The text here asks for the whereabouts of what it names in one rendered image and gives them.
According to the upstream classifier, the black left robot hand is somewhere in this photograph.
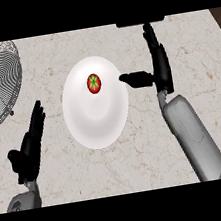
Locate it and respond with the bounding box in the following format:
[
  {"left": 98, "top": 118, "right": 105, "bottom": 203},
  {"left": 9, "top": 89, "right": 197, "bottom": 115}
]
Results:
[{"left": 0, "top": 99, "right": 56, "bottom": 187}]

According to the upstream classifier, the white oval plate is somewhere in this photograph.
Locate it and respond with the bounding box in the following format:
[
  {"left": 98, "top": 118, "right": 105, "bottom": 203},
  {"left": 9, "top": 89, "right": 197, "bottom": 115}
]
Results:
[{"left": 54, "top": 51, "right": 137, "bottom": 154}]

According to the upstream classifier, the red tomato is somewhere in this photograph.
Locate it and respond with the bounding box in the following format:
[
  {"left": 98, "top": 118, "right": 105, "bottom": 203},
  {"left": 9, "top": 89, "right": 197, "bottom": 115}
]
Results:
[{"left": 85, "top": 72, "right": 104, "bottom": 96}]

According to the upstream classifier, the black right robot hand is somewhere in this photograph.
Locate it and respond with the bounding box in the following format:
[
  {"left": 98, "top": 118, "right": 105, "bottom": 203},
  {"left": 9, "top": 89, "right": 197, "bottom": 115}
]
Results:
[{"left": 111, "top": 20, "right": 175, "bottom": 101}]

